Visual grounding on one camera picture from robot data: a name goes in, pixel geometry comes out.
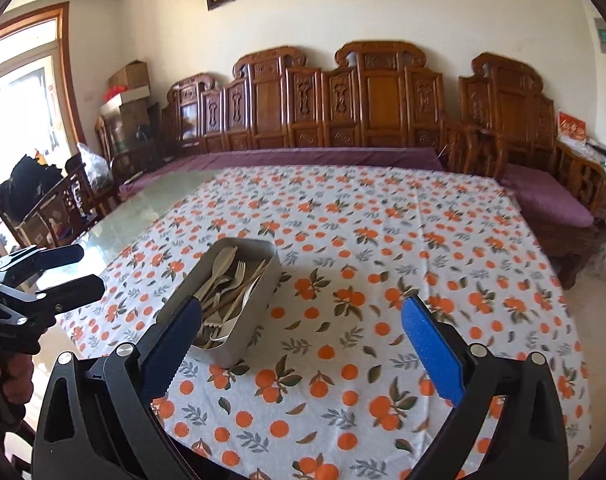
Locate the small cream spoon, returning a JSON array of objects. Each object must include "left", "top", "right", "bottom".
[{"left": 195, "top": 246, "right": 238, "bottom": 301}]

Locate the cream plastic fork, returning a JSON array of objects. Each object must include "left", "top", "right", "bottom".
[{"left": 204, "top": 261, "right": 247, "bottom": 327}]

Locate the person left hand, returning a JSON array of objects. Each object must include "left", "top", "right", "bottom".
[{"left": 0, "top": 354, "right": 34, "bottom": 405}]

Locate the dark wooden chair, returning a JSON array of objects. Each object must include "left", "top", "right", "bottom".
[{"left": 0, "top": 153, "right": 120, "bottom": 248}]

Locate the black bag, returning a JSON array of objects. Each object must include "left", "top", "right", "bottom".
[{"left": 0, "top": 155, "right": 63, "bottom": 223}]

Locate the metal rectangular tray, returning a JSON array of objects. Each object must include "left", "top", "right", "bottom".
[{"left": 152, "top": 237, "right": 280, "bottom": 368}]

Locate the orange print tablecloth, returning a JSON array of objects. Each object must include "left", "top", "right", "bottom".
[{"left": 59, "top": 166, "right": 591, "bottom": 479}]

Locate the cardboard box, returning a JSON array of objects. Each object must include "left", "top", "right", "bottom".
[{"left": 108, "top": 60, "right": 150, "bottom": 89}]

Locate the purple armchair cushion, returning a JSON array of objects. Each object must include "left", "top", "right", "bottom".
[{"left": 501, "top": 164, "right": 594, "bottom": 229}]

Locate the purple sofa cushion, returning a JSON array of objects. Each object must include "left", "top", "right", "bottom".
[{"left": 118, "top": 148, "right": 445, "bottom": 200}]

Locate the red calendar card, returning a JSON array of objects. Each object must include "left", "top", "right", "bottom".
[{"left": 558, "top": 112, "right": 588, "bottom": 143}]

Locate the carved wooden armchair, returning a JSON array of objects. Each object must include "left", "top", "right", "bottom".
[{"left": 442, "top": 52, "right": 606, "bottom": 289}]

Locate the carved wooden sofa bench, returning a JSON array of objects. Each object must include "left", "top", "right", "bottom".
[{"left": 94, "top": 40, "right": 484, "bottom": 196}]

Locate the wooden window frame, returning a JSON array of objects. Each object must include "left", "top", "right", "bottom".
[{"left": 0, "top": 2, "right": 85, "bottom": 178}]

